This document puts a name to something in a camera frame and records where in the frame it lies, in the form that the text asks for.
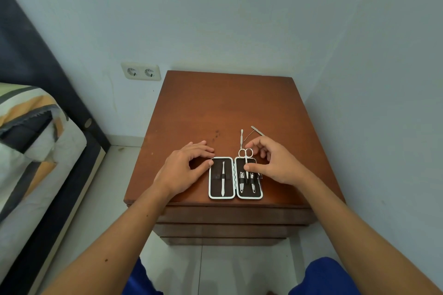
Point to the dark bed frame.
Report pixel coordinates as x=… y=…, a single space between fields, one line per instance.
x=31 y=63

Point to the person's right thumb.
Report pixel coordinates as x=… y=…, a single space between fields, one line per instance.
x=258 y=167

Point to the small silver scissors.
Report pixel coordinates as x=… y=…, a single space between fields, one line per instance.
x=246 y=160

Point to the brown manicure case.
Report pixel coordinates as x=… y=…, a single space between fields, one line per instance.
x=216 y=184

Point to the silver cuticle pusher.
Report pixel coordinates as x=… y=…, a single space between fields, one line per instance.
x=242 y=137

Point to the person's left thumb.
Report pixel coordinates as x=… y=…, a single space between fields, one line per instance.
x=202 y=169

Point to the silver tweezers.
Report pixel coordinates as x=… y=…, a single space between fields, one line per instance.
x=223 y=180

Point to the blue shorts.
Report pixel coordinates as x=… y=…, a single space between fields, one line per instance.
x=325 y=277

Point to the person's right hand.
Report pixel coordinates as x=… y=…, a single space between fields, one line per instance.
x=282 y=165

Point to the small silver nail clipper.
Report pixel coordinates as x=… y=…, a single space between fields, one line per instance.
x=253 y=184

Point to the person's left forearm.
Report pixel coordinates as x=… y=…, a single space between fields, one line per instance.
x=114 y=246

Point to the person's right forearm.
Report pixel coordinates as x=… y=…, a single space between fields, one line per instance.
x=353 y=236

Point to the white double wall socket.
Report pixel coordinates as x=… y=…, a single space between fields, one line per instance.
x=141 y=71

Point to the silver nail file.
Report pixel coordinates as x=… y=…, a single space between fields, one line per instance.
x=256 y=130

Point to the brown wooden nightstand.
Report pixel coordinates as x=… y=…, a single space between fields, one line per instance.
x=221 y=108

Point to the person's left hand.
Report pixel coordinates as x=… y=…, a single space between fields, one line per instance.
x=176 y=170

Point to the large silver nail clipper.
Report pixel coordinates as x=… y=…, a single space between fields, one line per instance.
x=242 y=184

